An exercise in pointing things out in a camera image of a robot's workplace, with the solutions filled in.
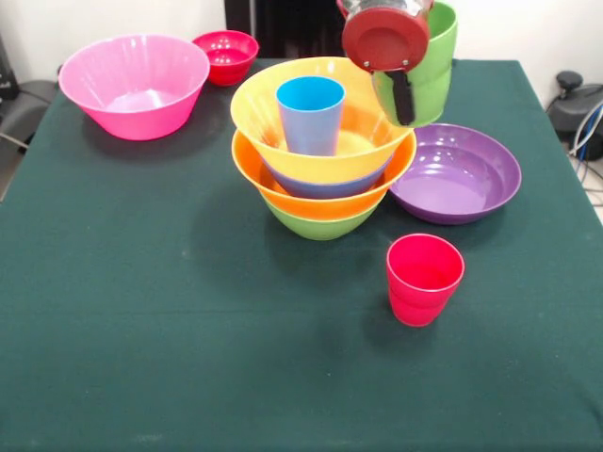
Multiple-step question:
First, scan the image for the green bowl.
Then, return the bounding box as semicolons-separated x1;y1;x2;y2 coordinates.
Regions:
261;195;381;242

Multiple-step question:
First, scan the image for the red bowl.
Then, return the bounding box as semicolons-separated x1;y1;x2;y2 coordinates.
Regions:
191;29;261;88

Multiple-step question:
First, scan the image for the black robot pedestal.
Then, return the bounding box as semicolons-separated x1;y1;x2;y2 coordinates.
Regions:
224;0;350;60

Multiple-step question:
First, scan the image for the red cup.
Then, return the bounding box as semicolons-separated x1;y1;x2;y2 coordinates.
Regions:
385;233;466;329

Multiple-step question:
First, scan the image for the purple bowl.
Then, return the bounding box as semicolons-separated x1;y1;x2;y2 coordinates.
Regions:
388;122;523;226

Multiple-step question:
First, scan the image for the floor cable bundle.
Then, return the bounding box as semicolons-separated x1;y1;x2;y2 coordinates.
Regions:
567;101;603;208

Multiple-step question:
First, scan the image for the dark green tablecloth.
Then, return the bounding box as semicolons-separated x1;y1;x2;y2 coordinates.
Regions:
0;56;603;452

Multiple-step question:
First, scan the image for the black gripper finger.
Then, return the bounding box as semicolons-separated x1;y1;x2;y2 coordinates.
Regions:
390;69;417;128

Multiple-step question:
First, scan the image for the orange bowl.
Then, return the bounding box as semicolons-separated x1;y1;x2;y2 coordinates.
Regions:
229;56;416;185
230;127;418;221

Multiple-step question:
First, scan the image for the pink bowl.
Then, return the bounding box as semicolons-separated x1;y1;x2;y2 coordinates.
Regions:
57;33;211;141

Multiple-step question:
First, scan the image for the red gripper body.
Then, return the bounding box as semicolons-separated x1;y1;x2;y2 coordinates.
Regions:
341;6;432;74

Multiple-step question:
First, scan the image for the green cup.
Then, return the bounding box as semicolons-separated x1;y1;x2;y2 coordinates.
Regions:
370;1;460;129

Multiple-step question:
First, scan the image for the blue cup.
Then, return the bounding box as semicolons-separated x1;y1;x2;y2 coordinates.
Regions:
275;75;347;156

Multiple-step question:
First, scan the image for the blue bowl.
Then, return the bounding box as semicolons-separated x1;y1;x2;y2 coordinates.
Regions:
261;154;392;199

